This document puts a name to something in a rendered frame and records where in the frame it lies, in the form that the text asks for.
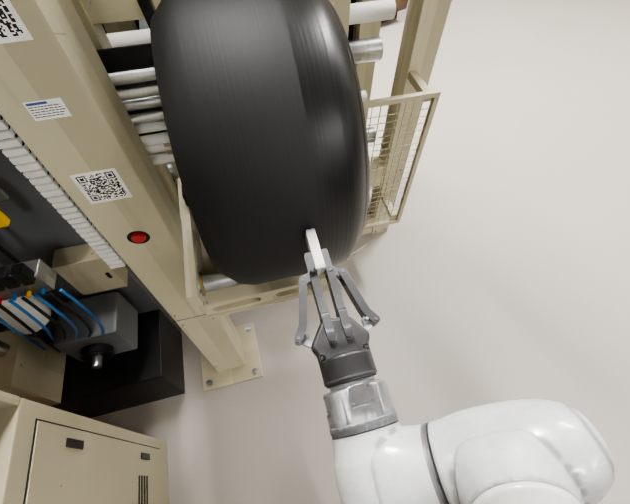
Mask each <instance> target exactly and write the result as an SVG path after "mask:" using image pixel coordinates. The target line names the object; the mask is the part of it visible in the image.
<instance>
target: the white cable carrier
mask: <svg viewBox="0 0 630 504"><path fill-rule="evenodd" d="M3 139H4V140H3ZM0 149H3V150H2V153H3V154H4V155H5V156H6V157H9V160H10V161H11V162H12V164H13V165H16V168H17V169H18V170H19V171H20V172H23V175H24V176H25V177H26V178H27V179H29V178H30V179H29V181H30V183H31V184H32V185H35V188H36V189H37V190H38V191H39V192H40V193H41V195H42V196H43V197H44V198H47V200H48V201H49V203H52V206H53V207H54V208H55V209H57V212H58V213H59V214H62V217H63V218H64V219H65V220H67V222H68V223H69V224H71V226H72V227H73V228H74V229H76V232H77V233H78V234H80V236H81V237H82V238H84V240H85V241H86V242H88V244H89V245H90V246H91V247H92V249H93V250H94V251H95V252H96V253H97V254H98V255H99V257H100V258H103V260H104V261H105V262H106V264H107V265H109V267H110V268H111V269H114V268H119V267H123V266H126V264H125V261H124V260H122V258H121V257H120V255H119V254H118V253H117V252H116V251H115V249H114V248H113V247H112V246H111V245H110V244H109V242H108V241H107V240H106V239H105V238H104V236H103V235H102V234H101V233H100V232H99V231H98V229H97V228H96V227H95V226H94V225H93V223H92V222H91V221H90V220H89V219H88V218H87V216H86V215H85V214H84V213H83V212H82V210H81V209H80V208H79V207H78V206H77V204H76V203H75V202H74V201H73V200H72V199H71V197H70V196H69V195H68V194H67V193H66V191H65V190H64V189H63V188H62V187H61V186H60V184H59V183H58V182H57V181H56V180H55V178H54V177H53V176H52V175H51V174H50V173H49V171H48V170H47V169H46V168H45V167H44V165H43V164H42V163H41V162H40V161H39V160H38V158H37V157H36V156H35V155H34V154H33V152H32V151H31V150H30V149H29V148H28V147H27V145H26V144H25V143H24V142H23V141H22V139H21V138H20V137H19V136H18V135H17V134H16V132H15V131H14V130H13V129H12V128H11V126H10V125H9V124H8V123H7V122H6V121H5V119H4V118H3V117H2V116H1V115H0Z"/></svg>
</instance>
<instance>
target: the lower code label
mask: <svg viewBox="0 0 630 504"><path fill-rule="evenodd" d="M69 177H70V178H71V179H72V180H73V182H74V183H75V184H76V185H77V187H78V188H79V189H80V190H81V192H82V193H83V194H84V195H85V197H86V198H87V199H88V201H89V202H90V203H91V204H96V203H101V202H107V201H112V200H118V199H123V198H129V197H133V196H132V195H131V193H130V192H129V190H128V188H127V187H126V185H125V184H124V182H123V181H122V179H121V177H120V176H119V174H118V173H117V171H116V169H115V168H110V169H104V170H99V171H93V172H87V173H81V174H75V175H70V176H69Z"/></svg>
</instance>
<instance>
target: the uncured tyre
mask: <svg viewBox="0 0 630 504"><path fill-rule="evenodd" d="M150 37H151V47H152V55H153V62H154V68H155V74H156V79H157V85H158V90H159V95H160V100H161V105H162V110H163V114H164V119H165V123H166V128H167V132H168V136H169V140H170V144H171V148H172V152H173V156H174V159H175V163H176V166H177V170H178V173H179V177H180V180H181V183H182V186H183V190H184V193H185V196H186V199H187V202H188V205H189V207H190V210H191V213H192V216H193V219H194V221H195V224H196V227H197V230H198V232H199V235H200V237H201V240H202V242H203V245H204V247H205V250H206V252H207V254H208V256H209V258H210V260H211V262H212V264H213V265H214V267H215V268H216V270H217V271H218V272H220V273H221V274H223V275H225V276H227V277H229V278H230V279H232V280H234V281H236V282H237V283H239V284H246V285H258V284H262V283H266V282H271V281H275V280H280V279H284V278H288V277H293V276H297V275H301V274H306V273H308V272H307V269H306V265H305V261H304V255H305V253H308V252H309V250H308V247H307V243H306V239H305V230H307V229H309V230H310V229H312V228H314V229H315V232H316V235H317V239H318V242H319V245H320V249H327V250H328V253H329V256H330V259H331V263H332V265H333V266H335V265H337V264H339V263H341V262H342V261H344V260H345V259H346V258H347V257H348V255H349V254H350V252H351V251H352V249H353V248H354V246H355V245H356V243H357V242H358V240H359V239H360V237H361V235H362V233H363V230H364V227H365V223H366V218H367V212H368V203H369V152H368V139H367V130H366V121H365V114H364V107H363V101H362V95H361V89H360V84H359V79H358V75H357V70H356V66H355V62H354V58H353V55H352V51H351V48H350V44H349V41H348V38H347V35H346V32H345V30H344V27H343V25H342V22H341V20H340V18H339V16H338V14H337V12H336V10H335V8H334V7H333V5H332V4H331V3H330V1H329V0H161V2H160V3H159V5H158V7H157V9H156V10H155V12H154V14H153V15H152V17H151V21H150Z"/></svg>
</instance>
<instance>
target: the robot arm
mask: <svg viewBox="0 0 630 504"><path fill-rule="evenodd" d="M305 239H306V243H307V247H308V250H309V252H308V253H305V255H304V261H305V265H306V269H307V272H308V273H307V274H306V275H305V276H302V277H300V278H299V326H298V329H297V332H296V334H295V338H294V340H295V344H296V345H297V346H300V345H303V346H306V347H308V348H311V350H312V352H313V354H314V355H315V356H316V357H317V359H318V363H319V367H320V371H321V375H322V378H323V382H324V386H325V387H326V388H327V389H329V388H330V392H329V393H327V394H325V395H323V400H324V402H325V406H326V410H327V411H326V412H327V414H328V415H326V416H327V420H328V424H329V428H330V430H329V431H330V435H331V436H332V438H333V439H332V441H333V447H334V471H335V477H336V483H337V487H338V492H339V496H340V500H341V504H597V503H599V502H600V501H601V500H602V499H603V498H604V497H605V496H606V494H607V493H608V491H609V490H610V488H611V487H612V485H613V483H614V481H615V475H614V472H615V460H614V458H613V455H612V453H611V451H610V449H609V447H608V445H607V444H606V442H605V441H604V439H603V437H602V436H601V435H600V433H599V432H598V430H597V429H596V428H595V427H594V425H593V424H592V423H591V422H590V421H589V420H588V419H587V418H586V417H585V416H584V415H583V414H581V413H580V412H579V411H577V410H576V409H573V408H571V407H568V406H566V405H565V404H563V403H561V402H556V401H551V400H544V399H517V400H508V401H501V402H496V403H490V404H485V405H480V406H476V407H472V408H468V409H464V410H461V411H457V412H454V413H451V414H449V415H447V416H445V417H443V418H440V419H438V420H435V421H431V422H428V423H424V424H418V425H407V426H400V423H399V420H398V418H397V412H396V411H395V408H394V405H393V402H392V399H391V396H390V393H389V390H388V386H387V383H386V381H385V380H384V379H383V378H380V379H375V377H374V376H375V375H376V373H377V369H376V366H375V363H374V359H373V356H372V353H371V350H370V347H369V338H370V335H369V332H370V331H371V329H372V328H373V327H375V326H376V325H377V324H378V323H379V321H380V317H379V316H378V315H377V314H376V313H375V312H374V311H372V310H371V309H370V308H369V306H368V305H367V303H366V301H365V300H364V298H363V296H362V295H361V293H360V291H359V290H358V288H357V287H356V285H355V283H354V282H353V280H352V278H351V277H350V275H349V273H348V272H347V270H346V269H345V268H344V267H341V268H335V267H333V265H332V263H331V259H330V256H329V253H328V250H327V249H320V245H319V242H318V239H317V235H316V232H315V229H314V228H312V229H310V230H309V229H307V230H305ZM320 274H321V275H323V274H325V278H326V280H327V284H328V287H329V291H330V295H331V298H332V302H333V305H334V309H335V312H336V318H330V314H329V312H328V309H327V305H326V302H325V298H324V295H323V291H322V288H321V284H320V281H319V277H318V276H319V275H320ZM337 279H338V280H339V281H340V283H341V285H342V286H343V288H344V290H345V291H346V293H347V295H348V297H349V298H350V300H351V302H352V303H353V305H354V307H355V308H356V310H357V312H358V314H359V315H360V316H361V318H362V319H361V322H362V324H363V326H364V327H362V326H361V325H360V324H359V323H357V322H356V321H355V320H354V319H352V318H351V317H349V316H348V312H347V309H346V307H345V305H344V301H343V298H342V294H341V291H340V288H339V284H338V281H337ZM308 285H311V289H312V292H313V296H314V300H315V303H316V307H317V311H318V314H319V319H320V325H319V327H318V330H317V332H316V335H315V337H314V340H312V339H311V337H310V336H311V334H310V332H309V331H308V330H307V286H308Z"/></svg>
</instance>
